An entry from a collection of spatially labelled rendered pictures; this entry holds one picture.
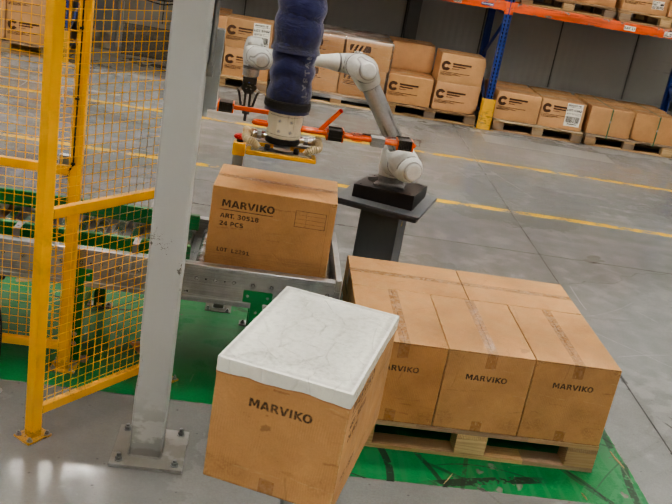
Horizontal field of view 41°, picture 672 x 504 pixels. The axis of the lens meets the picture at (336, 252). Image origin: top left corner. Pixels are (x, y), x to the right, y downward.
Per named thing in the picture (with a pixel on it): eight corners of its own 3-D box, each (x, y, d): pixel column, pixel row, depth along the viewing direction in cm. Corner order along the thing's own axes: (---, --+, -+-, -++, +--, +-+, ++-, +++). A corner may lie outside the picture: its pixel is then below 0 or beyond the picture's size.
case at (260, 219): (203, 262, 439) (213, 184, 425) (214, 235, 476) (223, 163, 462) (324, 280, 442) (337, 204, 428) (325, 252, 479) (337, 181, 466)
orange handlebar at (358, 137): (229, 122, 431) (230, 115, 430) (232, 109, 459) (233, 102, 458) (416, 151, 442) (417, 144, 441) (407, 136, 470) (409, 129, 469)
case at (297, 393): (270, 387, 321) (287, 285, 307) (378, 418, 313) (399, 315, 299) (201, 474, 266) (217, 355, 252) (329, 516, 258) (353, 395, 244)
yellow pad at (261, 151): (245, 154, 425) (246, 144, 424) (245, 149, 435) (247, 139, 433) (315, 164, 429) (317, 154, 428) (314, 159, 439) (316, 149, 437)
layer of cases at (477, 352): (345, 416, 404) (360, 337, 390) (335, 321, 496) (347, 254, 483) (598, 446, 415) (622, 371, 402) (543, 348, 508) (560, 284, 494)
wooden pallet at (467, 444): (339, 443, 408) (344, 416, 403) (331, 344, 502) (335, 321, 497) (591, 473, 420) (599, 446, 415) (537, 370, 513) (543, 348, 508)
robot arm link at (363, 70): (417, 168, 513) (432, 178, 493) (393, 182, 511) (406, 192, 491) (365, 46, 481) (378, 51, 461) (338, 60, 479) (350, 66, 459)
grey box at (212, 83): (162, 102, 335) (170, 21, 325) (164, 99, 340) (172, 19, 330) (215, 110, 337) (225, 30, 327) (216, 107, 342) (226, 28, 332)
